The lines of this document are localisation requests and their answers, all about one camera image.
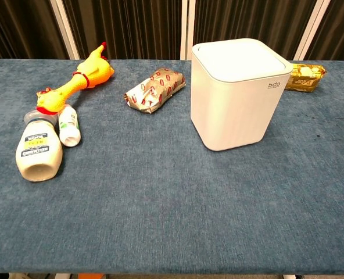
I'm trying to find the white trash bin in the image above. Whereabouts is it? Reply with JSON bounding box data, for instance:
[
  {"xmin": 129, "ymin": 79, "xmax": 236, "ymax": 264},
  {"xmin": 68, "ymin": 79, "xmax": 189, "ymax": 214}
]
[{"xmin": 190, "ymin": 38, "xmax": 294, "ymax": 152}]

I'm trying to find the silver red-printed wrapped package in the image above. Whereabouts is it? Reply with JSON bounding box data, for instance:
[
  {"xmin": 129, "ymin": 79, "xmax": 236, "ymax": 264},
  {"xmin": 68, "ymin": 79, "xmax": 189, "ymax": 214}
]
[{"xmin": 123, "ymin": 67, "xmax": 187, "ymax": 115}]

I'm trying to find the blue table cloth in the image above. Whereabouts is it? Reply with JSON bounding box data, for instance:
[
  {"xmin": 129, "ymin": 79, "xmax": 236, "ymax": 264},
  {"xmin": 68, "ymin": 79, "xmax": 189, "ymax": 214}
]
[{"xmin": 0, "ymin": 59, "xmax": 344, "ymax": 276}]

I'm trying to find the small white green-labelled bottle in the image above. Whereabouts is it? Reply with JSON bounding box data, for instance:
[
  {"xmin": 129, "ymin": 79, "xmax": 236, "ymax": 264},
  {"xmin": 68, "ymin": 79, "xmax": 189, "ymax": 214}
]
[{"xmin": 58, "ymin": 105, "xmax": 82, "ymax": 148}]

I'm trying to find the yellow rubber chicken toy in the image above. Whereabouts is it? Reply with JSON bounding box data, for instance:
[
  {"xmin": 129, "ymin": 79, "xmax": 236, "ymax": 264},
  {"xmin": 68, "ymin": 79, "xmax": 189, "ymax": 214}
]
[{"xmin": 36, "ymin": 41, "xmax": 116, "ymax": 114}]

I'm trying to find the dark pleated curtain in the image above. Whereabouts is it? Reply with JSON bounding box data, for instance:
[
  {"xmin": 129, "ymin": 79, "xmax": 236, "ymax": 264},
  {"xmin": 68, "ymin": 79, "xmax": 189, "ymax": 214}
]
[{"xmin": 0, "ymin": 0, "xmax": 344, "ymax": 63}]

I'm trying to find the white mayonnaise bottle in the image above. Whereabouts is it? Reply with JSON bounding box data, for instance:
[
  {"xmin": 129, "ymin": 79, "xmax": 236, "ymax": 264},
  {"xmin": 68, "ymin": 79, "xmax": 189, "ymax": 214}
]
[{"xmin": 15, "ymin": 109, "xmax": 63, "ymax": 183}]

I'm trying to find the gold foil snack package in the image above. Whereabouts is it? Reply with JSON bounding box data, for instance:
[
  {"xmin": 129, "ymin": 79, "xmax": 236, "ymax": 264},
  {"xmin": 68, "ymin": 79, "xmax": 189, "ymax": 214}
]
[{"xmin": 284, "ymin": 63, "xmax": 327, "ymax": 93}]

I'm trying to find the white vertical frame pole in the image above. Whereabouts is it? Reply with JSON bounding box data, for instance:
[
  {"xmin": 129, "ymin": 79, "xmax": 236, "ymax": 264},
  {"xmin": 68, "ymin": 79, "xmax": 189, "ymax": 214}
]
[{"xmin": 179, "ymin": 0, "xmax": 196, "ymax": 60}]

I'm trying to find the white slanted frame pole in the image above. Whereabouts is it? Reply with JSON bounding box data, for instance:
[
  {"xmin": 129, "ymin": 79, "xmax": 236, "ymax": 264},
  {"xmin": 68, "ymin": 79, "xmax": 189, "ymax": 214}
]
[
  {"xmin": 49, "ymin": 0, "xmax": 81, "ymax": 60},
  {"xmin": 292, "ymin": 0, "xmax": 331, "ymax": 62}
]

